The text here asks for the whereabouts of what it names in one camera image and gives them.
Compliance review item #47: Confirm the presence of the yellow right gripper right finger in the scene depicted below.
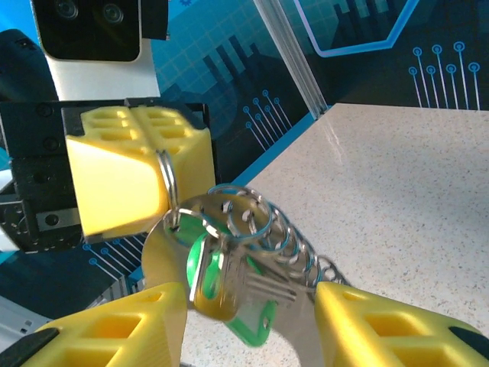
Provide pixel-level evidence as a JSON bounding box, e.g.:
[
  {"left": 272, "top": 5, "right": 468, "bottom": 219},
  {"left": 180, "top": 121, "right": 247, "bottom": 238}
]
[{"left": 315, "top": 281, "right": 489, "bottom": 367}]

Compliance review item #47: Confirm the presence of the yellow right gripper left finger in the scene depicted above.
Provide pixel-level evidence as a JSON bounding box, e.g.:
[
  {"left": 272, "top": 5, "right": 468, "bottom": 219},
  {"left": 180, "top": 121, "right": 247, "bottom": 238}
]
[{"left": 18, "top": 281, "right": 189, "bottom": 367}]

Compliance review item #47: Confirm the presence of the metal key holder with rings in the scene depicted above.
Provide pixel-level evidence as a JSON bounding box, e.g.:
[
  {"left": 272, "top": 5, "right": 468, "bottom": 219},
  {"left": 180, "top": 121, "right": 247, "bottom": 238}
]
[{"left": 141, "top": 148, "right": 352, "bottom": 367}]

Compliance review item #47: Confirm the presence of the green key tag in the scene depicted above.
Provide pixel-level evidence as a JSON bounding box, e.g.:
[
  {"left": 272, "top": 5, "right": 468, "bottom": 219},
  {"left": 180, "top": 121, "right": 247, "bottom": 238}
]
[{"left": 167, "top": 208, "right": 299, "bottom": 349}]

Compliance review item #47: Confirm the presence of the aluminium left frame post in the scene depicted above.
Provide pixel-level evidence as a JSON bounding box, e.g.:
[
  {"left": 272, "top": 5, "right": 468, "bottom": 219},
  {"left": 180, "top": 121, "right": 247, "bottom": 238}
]
[{"left": 251, "top": 0, "right": 332, "bottom": 118}]

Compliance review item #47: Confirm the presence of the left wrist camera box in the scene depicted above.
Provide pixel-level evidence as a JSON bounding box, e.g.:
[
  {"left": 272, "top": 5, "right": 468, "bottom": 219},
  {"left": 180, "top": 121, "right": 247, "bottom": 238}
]
[{"left": 30, "top": 0, "right": 169, "bottom": 102}]

